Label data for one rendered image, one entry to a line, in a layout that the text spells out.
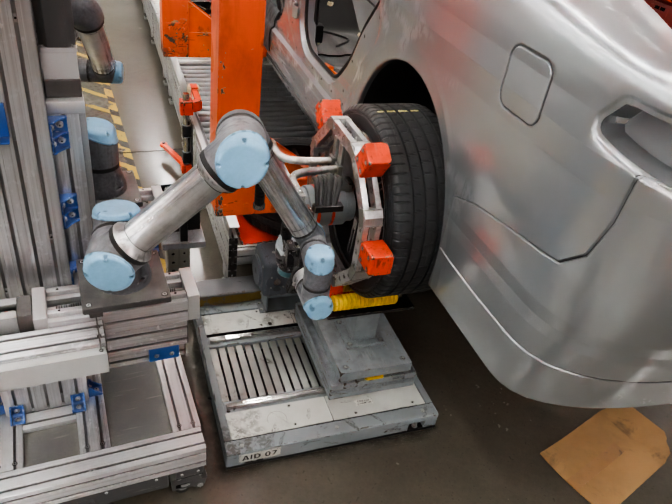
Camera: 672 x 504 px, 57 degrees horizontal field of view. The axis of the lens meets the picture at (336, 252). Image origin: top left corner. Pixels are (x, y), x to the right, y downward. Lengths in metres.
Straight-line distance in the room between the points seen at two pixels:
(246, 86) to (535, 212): 1.25
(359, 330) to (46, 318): 1.19
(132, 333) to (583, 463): 1.76
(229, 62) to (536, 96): 1.19
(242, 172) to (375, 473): 1.38
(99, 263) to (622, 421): 2.20
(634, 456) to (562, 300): 1.43
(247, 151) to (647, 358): 1.00
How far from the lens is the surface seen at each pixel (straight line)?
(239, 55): 2.31
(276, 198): 1.59
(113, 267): 1.51
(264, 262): 2.54
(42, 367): 1.71
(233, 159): 1.34
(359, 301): 2.21
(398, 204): 1.83
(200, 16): 4.30
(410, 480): 2.40
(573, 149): 1.40
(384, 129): 1.92
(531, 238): 1.52
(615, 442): 2.84
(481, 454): 2.56
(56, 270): 1.93
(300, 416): 2.40
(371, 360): 2.43
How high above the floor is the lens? 1.91
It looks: 35 degrees down
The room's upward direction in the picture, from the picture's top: 9 degrees clockwise
